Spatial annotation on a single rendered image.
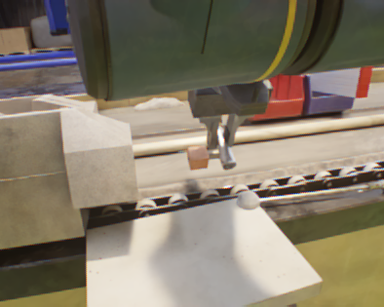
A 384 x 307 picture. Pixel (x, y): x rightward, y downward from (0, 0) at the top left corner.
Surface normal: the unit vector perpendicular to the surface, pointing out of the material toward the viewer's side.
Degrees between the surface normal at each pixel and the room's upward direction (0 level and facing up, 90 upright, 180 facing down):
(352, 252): 90
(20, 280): 90
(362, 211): 90
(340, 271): 90
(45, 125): 80
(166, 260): 0
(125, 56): 110
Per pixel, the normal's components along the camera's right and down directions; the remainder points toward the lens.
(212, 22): 0.40, 0.74
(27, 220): 0.22, 0.27
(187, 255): -0.04, -0.90
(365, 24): 0.37, 0.58
